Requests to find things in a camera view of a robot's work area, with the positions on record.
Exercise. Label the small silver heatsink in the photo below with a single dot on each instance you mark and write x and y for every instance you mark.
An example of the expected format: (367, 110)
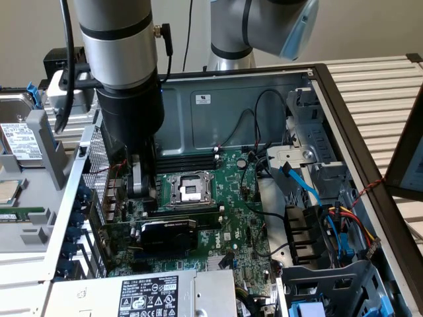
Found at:
(213, 264)

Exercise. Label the green motherboard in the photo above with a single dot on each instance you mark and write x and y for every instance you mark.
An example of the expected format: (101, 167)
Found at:
(231, 204)

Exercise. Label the hard disk with blue carrier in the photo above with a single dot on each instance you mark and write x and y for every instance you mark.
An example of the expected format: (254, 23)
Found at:
(16, 132)

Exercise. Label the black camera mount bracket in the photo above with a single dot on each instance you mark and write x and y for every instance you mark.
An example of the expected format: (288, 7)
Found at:
(81, 67)

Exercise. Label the blue expansion slot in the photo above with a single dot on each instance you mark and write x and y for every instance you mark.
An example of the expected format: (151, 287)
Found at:
(147, 256)

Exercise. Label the silver power supply unit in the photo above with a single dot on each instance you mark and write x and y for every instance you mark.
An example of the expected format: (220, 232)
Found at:
(99, 297)

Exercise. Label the silver metal disk bay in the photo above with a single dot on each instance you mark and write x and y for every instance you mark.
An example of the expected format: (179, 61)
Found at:
(317, 132)

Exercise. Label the grey plastic disk bay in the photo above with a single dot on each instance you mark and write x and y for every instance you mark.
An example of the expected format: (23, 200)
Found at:
(314, 280)

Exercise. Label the metal CPU socket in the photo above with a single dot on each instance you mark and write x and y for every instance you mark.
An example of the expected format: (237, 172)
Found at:
(190, 190)

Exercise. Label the blue slot retention clip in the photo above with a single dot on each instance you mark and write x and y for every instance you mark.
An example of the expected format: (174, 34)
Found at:
(78, 205)
(85, 193)
(64, 267)
(68, 250)
(74, 235)
(77, 220)

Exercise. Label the black intrusion switch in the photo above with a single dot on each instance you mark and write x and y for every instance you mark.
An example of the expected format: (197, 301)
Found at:
(83, 151)

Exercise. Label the short black expansion slot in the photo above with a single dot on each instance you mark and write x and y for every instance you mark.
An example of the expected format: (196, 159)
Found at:
(138, 267)

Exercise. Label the open grey PC case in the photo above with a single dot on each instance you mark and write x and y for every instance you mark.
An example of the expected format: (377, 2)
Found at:
(198, 132)

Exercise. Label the green RAM stick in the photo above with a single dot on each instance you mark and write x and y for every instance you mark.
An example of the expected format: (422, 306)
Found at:
(20, 214)

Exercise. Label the silver CPU chip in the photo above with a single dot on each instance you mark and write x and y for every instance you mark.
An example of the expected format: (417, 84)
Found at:
(10, 192)

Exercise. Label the black plastic box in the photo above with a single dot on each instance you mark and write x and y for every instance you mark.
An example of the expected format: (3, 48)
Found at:
(54, 62)

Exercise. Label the white sticker label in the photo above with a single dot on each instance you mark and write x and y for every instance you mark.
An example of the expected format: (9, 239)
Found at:
(203, 99)

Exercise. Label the grey plastic parts rack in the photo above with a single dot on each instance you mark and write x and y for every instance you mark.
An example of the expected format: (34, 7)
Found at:
(33, 231)

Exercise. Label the black plastic fan duct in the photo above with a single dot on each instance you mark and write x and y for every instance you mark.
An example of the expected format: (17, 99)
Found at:
(302, 231)

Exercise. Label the black framed screen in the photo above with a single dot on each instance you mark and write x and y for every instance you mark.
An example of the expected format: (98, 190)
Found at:
(401, 158)

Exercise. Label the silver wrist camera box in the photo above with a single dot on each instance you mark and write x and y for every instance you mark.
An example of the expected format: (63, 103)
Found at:
(56, 95)

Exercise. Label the black plastic end cap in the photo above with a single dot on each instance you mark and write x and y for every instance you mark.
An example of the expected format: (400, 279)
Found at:
(414, 58)

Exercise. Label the black RAM slot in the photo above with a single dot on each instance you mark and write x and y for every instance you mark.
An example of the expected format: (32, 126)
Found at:
(191, 166)
(191, 158)
(198, 209)
(191, 154)
(198, 213)
(191, 162)

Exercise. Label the black green graphics card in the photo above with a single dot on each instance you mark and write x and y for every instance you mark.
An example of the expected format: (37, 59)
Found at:
(165, 237)

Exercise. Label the grey metal bay bracket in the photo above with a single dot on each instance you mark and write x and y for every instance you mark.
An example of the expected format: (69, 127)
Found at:
(291, 155)

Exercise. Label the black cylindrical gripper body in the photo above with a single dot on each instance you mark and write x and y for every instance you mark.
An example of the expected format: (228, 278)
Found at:
(132, 112)

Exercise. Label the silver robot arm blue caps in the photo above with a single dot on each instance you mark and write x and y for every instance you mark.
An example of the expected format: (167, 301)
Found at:
(115, 49)

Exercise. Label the round coin cell battery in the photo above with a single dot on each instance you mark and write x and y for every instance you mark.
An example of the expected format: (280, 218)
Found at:
(242, 163)

